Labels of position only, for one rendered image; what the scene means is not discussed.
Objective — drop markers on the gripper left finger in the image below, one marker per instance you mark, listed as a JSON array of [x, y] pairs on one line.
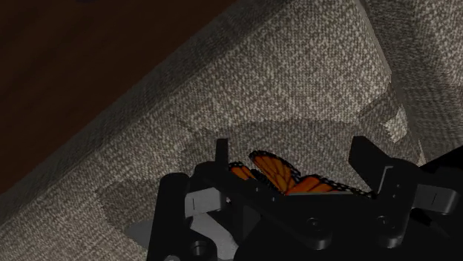
[[202, 202]]

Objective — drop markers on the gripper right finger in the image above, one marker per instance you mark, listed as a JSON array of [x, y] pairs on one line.
[[398, 188]]

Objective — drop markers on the orange and black butterfly figure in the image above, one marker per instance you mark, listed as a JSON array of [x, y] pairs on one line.
[[280, 177]]

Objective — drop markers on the grey woven fabric sofa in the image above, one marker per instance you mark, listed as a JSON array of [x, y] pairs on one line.
[[275, 90]]

